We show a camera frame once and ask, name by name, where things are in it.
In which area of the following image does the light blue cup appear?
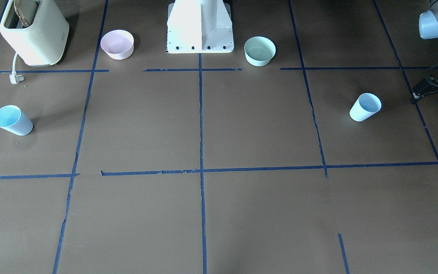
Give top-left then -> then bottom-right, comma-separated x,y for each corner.
0,105 -> 34,136
349,92 -> 382,122

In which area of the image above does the mint green bowl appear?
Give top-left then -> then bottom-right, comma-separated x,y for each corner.
244,36 -> 276,67

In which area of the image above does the pink bowl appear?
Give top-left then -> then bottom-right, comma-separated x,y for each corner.
100,29 -> 135,60

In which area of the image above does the cream white toaster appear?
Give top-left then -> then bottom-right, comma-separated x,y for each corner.
0,0 -> 69,67

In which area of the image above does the toast slice in toaster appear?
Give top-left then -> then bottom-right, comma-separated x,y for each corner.
13,0 -> 37,28

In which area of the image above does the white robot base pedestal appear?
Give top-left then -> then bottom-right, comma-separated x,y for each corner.
166,0 -> 235,54

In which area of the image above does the white toaster power cable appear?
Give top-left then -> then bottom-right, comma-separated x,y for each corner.
10,52 -> 25,85

